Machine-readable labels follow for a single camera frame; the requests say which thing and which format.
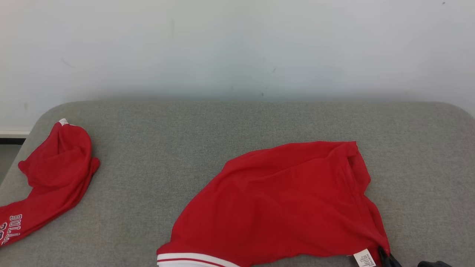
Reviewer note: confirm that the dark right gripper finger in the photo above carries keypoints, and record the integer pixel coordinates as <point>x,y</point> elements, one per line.
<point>387,259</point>

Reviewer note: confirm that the red jersey with black number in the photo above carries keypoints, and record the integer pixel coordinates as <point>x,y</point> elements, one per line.
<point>278,204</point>

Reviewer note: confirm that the red shorts with Bulls print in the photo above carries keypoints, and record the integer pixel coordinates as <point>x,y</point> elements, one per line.
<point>55,167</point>

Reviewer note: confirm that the grey fabric sofa cushion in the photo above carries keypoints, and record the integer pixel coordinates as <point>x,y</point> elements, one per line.
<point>167,148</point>

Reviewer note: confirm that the white and black baseboard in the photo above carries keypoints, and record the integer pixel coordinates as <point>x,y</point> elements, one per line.
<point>13,136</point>

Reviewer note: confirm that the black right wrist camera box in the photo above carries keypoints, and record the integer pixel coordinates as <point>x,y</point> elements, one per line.
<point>434,264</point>

